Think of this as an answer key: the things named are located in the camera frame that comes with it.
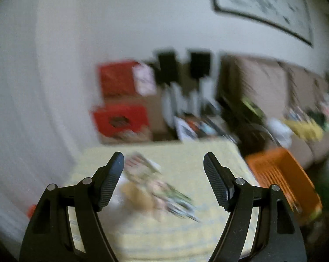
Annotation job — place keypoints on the pink green packet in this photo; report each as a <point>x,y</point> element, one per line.
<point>175,202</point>

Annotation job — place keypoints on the yellow plaid tablecloth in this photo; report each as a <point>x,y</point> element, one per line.
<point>180,237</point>

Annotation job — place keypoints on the red gift box round label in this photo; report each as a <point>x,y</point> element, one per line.
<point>118,120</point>

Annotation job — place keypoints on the brown sofa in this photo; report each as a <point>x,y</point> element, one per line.
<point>300,147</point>

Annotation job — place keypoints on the black speaker on stand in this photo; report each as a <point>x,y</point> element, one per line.
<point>199,65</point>
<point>168,68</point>

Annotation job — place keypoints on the dark wooden box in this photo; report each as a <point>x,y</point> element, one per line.
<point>251,136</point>

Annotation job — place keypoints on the white domed appliance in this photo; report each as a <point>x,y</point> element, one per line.
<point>279,131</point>

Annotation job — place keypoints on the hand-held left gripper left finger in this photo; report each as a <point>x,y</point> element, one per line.
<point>112,180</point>

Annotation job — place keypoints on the medium brown sofa cushion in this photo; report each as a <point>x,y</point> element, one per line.
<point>302,87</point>

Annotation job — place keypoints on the orange plastic basket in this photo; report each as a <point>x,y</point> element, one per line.
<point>290,169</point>

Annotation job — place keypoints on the plain red gift box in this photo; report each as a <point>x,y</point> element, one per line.
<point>115,79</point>

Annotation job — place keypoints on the large cardboard box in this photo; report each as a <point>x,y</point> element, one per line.
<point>156,109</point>

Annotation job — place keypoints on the white curtain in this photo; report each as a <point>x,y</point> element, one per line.
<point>22,114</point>

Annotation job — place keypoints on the yellow cloth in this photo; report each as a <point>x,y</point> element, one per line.
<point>306,129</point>

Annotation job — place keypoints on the red plastic bag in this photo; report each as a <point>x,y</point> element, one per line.
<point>32,211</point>

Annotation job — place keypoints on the small white pink box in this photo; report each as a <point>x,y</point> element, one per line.
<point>145,79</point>

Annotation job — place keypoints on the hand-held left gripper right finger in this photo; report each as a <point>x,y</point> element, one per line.
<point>216,180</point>

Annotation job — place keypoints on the clear jar with tan lid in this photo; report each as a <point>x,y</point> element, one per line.
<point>137,196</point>

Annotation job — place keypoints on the large brown sofa cushion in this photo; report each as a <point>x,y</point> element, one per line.
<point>262,84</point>

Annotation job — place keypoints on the open cardboard box with clutter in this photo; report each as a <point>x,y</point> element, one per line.
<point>202,128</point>

